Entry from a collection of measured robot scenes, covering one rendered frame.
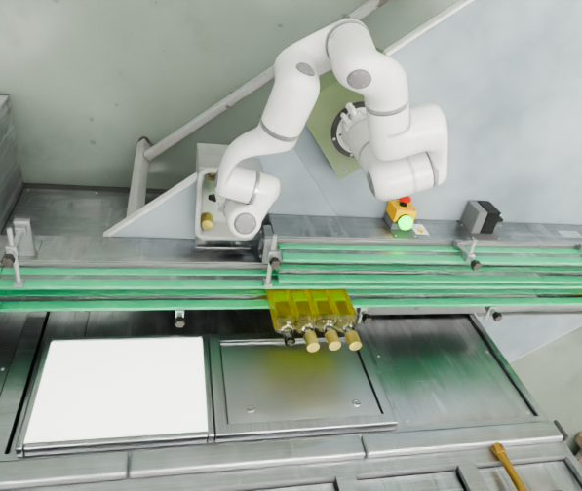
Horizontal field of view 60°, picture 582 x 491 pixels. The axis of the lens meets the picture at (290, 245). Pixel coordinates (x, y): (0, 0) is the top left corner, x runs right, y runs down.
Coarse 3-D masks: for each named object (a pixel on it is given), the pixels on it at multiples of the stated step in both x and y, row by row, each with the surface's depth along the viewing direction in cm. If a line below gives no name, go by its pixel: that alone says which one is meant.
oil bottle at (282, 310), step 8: (272, 296) 142; (280, 296) 142; (288, 296) 143; (272, 304) 141; (280, 304) 139; (288, 304) 140; (272, 312) 141; (280, 312) 137; (288, 312) 137; (272, 320) 141; (280, 320) 135; (288, 320) 135; (280, 328) 135
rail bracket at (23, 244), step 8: (16, 224) 129; (24, 224) 129; (8, 232) 119; (16, 232) 128; (24, 232) 128; (32, 232) 132; (8, 240) 120; (16, 240) 124; (24, 240) 132; (32, 240) 132; (40, 240) 141; (8, 248) 120; (16, 248) 121; (24, 248) 133; (32, 248) 134; (8, 256) 118; (16, 256) 122; (8, 264) 118; (16, 264) 124; (16, 272) 125; (16, 280) 127; (24, 280) 129
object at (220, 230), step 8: (208, 168) 133; (216, 168) 133; (200, 176) 133; (200, 184) 134; (208, 184) 143; (200, 192) 136; (208, 192) 144; (200, 200) 137; (208, 200) 145; (200, 208) 139; (208, 208) 147; (200, 216) 140; (216, 216) 149; (224, 216) 150; (200, 224) 146; (216, 224) 149; (224, 224) 150; (200, 232) 144; (208, 232) 145; (216, 232) 146; (224, 232) 147; (232, 240) 146; (240, 240) 147
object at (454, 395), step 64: (0, 320) 144; (64, 320) 148; (128, 320) 152; (192, 320) 156; (256, 320) 160; (384, 320) 170; (448, 320) 175; (0, 384) 127; (384, 384) 144; (448, 384) 150; (512, 384) 153; (0, 448) 112; (192, 448) 116; (256, 448) 119; (320, 448) 121; (384, 448) 124; (448, 448) 128; (512, 448) 132
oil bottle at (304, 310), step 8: (296, 296) 143; (304, 296) 144; (296, 304) 140; (304, 304) 141; (312, 304) 142; (296, 312) 138; (304, 312) 138; (312, 312) 139; (296, 320) 137; (304, 320) 136; (312, 320) 137; (296, 328) 138
